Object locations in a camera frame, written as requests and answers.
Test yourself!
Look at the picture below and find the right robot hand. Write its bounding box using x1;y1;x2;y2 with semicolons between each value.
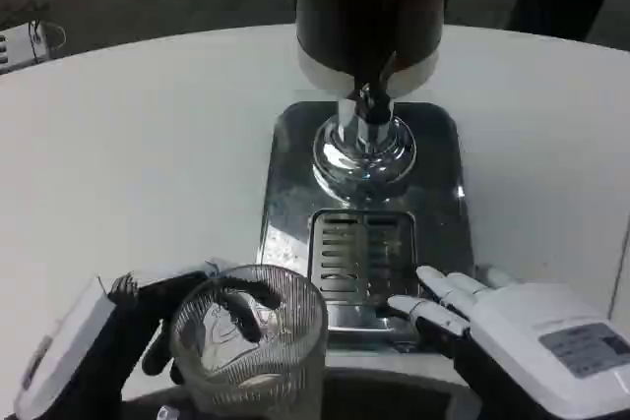
387;265;630;420

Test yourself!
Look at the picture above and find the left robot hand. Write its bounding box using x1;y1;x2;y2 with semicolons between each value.
13;259;283;420

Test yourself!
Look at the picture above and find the clear ribbed glass cup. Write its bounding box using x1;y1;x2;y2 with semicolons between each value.
169;265;330;420

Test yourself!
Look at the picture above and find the steel drip grid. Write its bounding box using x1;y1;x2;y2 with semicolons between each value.
306;209;420;304

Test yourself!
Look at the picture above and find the steel drip tray base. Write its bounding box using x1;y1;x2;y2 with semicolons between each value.
256;100;477;354

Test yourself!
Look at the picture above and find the black drink dispenser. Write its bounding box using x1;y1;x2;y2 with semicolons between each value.
288;0;455;210

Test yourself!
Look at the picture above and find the white box with cables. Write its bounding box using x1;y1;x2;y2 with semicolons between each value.
0;2;67;75

